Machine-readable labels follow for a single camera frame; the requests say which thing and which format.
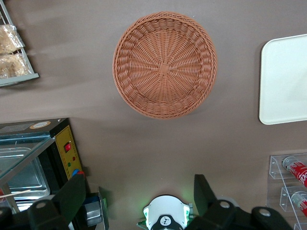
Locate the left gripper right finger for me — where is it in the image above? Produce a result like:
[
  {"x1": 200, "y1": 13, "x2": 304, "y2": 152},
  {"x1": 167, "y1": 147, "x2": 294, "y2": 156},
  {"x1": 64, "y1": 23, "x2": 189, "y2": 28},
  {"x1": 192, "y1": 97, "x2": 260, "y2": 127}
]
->
[{"x1": 189, "y1": 174, "x2": 243, "y2": 230}]

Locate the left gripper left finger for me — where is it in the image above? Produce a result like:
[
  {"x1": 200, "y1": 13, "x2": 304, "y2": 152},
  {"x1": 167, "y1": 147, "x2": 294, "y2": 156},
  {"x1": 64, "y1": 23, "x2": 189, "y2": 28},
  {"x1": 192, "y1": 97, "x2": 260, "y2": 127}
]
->
[{"x1": 27, "y1": 172, "x2": 86, "y2": 230}]

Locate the brown round wicker basket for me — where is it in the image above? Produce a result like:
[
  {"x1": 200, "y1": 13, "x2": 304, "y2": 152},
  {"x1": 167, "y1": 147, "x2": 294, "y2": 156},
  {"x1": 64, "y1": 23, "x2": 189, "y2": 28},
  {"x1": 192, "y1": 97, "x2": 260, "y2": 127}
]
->
[{"x1": 112, "y1": 11, "x2": 218, "y2": 120}]

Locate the cream plastic tray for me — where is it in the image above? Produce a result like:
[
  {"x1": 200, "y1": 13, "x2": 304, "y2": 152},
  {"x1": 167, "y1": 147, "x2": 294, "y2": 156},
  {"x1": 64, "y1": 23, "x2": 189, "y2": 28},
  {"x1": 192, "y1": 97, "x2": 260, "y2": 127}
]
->
[{"x1": 258, "y1": 34, "x2": 307, "y2": 126}]

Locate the steel warmer pan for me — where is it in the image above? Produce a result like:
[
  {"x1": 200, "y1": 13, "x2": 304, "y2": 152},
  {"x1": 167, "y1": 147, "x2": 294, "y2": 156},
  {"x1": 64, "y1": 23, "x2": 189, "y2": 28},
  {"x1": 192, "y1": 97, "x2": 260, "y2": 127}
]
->
[{"x1": 0, "y1": 147, "x2": 50, "y2": 209}]

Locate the thin wooden skewer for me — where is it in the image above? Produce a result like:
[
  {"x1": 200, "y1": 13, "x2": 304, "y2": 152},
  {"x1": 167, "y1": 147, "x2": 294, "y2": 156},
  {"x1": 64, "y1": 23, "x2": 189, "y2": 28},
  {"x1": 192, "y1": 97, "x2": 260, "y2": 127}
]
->
[{"x1": 0, "y1": 189, "x2": 32, "y2": 198}]

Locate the black glass food warmer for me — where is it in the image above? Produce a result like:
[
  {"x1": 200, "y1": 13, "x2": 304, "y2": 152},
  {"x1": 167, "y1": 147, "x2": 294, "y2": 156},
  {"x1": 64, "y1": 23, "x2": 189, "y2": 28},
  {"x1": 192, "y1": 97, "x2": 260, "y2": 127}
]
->
[{"x1": 0, "y1": 117, "x2": 109, "y2": 230}]

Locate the clear acrylic bottle rack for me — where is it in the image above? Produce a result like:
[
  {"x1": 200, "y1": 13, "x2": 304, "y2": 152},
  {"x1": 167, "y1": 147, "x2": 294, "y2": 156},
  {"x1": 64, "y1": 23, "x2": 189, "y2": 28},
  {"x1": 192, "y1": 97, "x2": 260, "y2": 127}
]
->
[{"x1": 266, "y1": 152, "x2": 307, "y2": 230}]

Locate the red cola bottle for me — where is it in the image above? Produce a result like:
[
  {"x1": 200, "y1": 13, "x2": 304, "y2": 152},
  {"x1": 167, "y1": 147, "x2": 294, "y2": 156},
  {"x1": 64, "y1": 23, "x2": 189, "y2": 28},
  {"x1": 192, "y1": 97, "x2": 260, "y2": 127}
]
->
[
  {"x1": 282, "y1": 155, "x2": 307, "y2": 187},
  {"x1": 290, "y1": 191, "x2": 307, "y2": 212}
]

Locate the grey metal snack rack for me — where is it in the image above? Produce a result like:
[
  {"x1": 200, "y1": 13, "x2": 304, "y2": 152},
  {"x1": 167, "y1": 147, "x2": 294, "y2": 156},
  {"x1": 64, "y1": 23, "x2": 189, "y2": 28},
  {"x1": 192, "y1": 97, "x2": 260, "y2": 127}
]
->
[{"x1": 0, "y1": 0, "x2": 40, "y2": 87}]

